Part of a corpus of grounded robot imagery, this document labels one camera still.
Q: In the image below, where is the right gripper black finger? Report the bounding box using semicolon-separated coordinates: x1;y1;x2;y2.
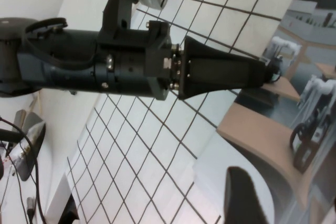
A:
224;165;276;224

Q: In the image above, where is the grey silver device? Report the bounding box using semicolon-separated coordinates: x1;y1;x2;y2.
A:
14;110;47;182

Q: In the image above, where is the black angular object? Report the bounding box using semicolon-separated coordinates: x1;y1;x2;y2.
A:
59;191;80;224

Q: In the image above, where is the dark bar-shaped object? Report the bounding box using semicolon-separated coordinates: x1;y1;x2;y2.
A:
0;128;22;143

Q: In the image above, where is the black left arm flat cable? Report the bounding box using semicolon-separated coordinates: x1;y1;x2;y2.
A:
24;17;98;65

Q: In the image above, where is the black background cable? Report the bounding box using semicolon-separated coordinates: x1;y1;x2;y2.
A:
0;115;47;224

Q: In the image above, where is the grey cable plug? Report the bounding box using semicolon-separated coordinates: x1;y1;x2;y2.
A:
27;196;37;221

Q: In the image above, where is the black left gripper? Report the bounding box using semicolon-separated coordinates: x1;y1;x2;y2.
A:
143;20;267;102

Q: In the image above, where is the AgileX robot brochure book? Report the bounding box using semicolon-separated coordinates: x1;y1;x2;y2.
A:
193;0;336;224

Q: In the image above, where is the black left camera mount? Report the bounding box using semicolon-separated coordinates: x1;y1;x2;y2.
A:
96;0;150;49

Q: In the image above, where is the white black-grid tablecloth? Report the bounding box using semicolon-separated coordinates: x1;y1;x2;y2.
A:
64;0;308;224

